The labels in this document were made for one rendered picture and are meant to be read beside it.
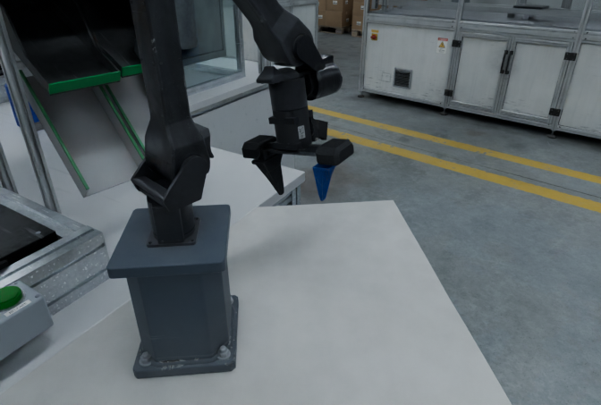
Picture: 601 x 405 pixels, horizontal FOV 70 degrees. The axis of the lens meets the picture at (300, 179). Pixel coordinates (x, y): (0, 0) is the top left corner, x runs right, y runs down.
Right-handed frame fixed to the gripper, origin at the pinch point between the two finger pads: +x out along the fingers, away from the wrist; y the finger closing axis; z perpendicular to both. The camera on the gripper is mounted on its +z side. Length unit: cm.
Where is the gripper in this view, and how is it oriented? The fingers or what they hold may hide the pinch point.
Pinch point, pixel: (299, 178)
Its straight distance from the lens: 72.5
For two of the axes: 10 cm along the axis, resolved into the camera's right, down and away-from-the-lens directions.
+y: -8.4, -0.9, 5.3
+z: 5.2, -3.7, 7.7
